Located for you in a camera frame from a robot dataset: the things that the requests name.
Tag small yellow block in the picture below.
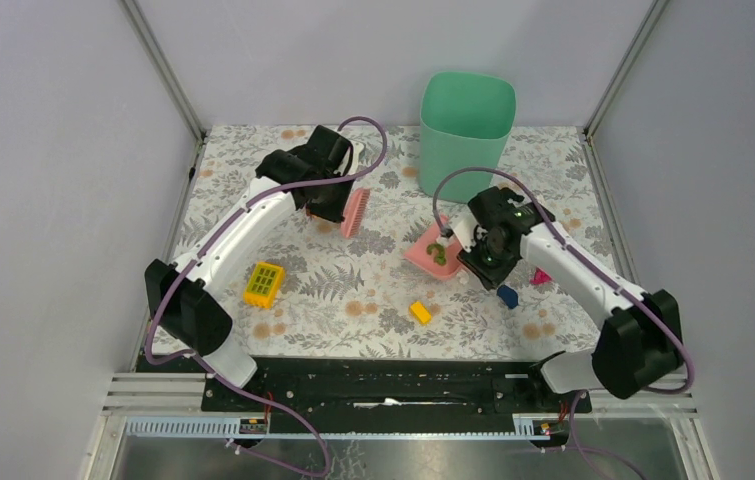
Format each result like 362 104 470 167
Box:
409 302 432 325

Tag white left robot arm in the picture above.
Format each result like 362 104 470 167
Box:
144 126 364 411

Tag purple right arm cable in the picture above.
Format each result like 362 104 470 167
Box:
431 166 696 480

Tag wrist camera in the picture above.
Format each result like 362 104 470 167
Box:
450 212 478 252
344 141 365 176

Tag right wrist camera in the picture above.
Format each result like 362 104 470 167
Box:
450 212 478 252

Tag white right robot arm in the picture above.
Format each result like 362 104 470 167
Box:
453 187 684 412

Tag pink hand brush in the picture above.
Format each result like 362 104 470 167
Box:
340 188 371 238

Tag magenta paper scrap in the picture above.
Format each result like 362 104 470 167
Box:
530 268 552 286

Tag green waste bin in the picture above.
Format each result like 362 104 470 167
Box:
418 71 517 203

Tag small blue paper ball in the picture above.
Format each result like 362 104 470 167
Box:
496 285 519 310

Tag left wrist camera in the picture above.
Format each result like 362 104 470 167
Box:
344 141 365 176

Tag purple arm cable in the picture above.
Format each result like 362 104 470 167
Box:
143 116 390 480
431 166 696 480

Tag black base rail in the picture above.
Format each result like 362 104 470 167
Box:
201 357 574 434

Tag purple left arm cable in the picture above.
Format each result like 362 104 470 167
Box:
143 116 390 480

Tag yellow window toy brick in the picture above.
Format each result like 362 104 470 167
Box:
243 262 286 309

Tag pink dustpan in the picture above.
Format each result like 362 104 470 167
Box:
404 223 463 281

